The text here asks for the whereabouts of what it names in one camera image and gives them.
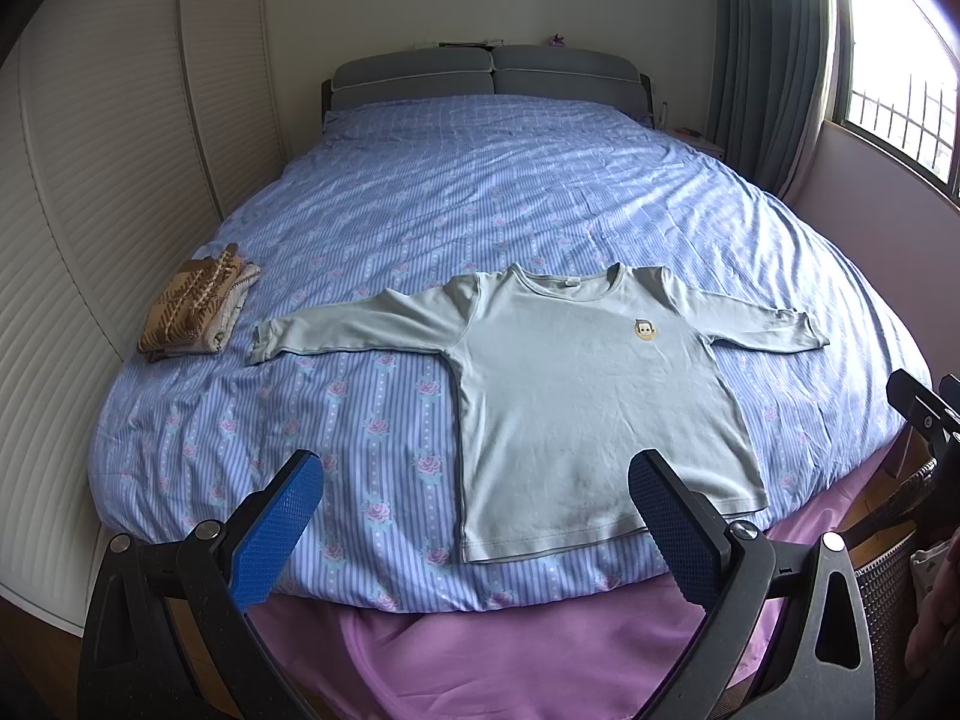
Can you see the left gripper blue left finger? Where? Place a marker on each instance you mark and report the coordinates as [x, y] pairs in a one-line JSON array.
[[133, 663]]

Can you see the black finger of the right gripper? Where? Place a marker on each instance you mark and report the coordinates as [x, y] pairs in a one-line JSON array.
[[932, 417]]

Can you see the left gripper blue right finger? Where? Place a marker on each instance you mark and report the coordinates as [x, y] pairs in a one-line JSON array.
[[818, 663]]

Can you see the light green long-sleeve shirt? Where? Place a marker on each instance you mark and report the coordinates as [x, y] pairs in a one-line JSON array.
[[560, 382]]

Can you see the folded brown patterned clothes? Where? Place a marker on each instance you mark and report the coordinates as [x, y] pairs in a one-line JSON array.
[[198, 309]]

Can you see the person's right hand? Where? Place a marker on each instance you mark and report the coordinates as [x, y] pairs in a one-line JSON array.
[[937, 617]]

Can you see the dark wicker basket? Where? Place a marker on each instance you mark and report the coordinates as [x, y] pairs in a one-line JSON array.
[[888, 524]]

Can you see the window with metal grille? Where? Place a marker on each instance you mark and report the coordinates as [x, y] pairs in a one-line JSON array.
[[898, 85]]

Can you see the teal green curtain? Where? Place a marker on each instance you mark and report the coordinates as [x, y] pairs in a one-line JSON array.
[[773, 79]]

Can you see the grey padded headboard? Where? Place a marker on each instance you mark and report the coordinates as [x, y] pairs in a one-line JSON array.
[[472, 69]]

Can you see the white louvered wardrobe doors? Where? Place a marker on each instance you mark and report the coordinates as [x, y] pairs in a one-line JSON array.
[[130, 130]]

